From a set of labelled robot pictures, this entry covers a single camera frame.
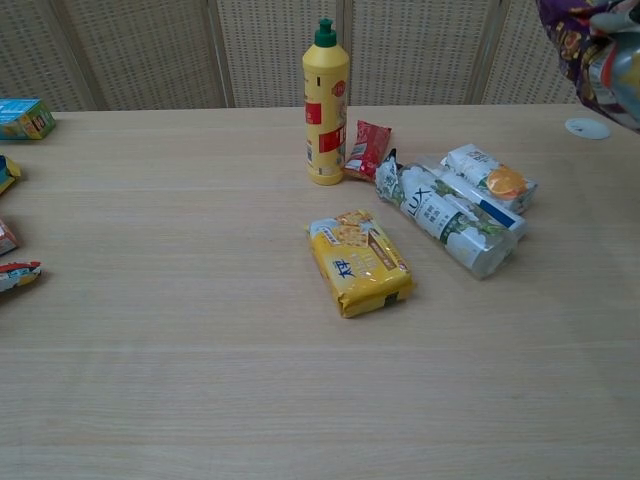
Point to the yellow cracker pack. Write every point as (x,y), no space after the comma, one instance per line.
(357,265)

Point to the small red sachet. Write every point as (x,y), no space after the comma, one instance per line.
(367,147)

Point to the yellow bottle with green cap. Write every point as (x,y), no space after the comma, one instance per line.
(325,100)

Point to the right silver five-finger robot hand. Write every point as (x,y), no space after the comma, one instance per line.
(627,75)

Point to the red and white packet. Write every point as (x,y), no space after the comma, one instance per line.
(17,277)

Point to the small red-brown packet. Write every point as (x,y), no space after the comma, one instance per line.
(7,237)

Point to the blue yellow candy bag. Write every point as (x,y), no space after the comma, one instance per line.
(7,175)

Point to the Lux soap bundle pack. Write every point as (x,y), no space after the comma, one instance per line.
(450,215)

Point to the large purple red chip bag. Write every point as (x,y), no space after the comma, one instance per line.
(570,40)

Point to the blue and green box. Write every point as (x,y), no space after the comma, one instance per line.
(22,120)

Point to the woven wooden folding screen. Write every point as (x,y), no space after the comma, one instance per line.
(150,50)

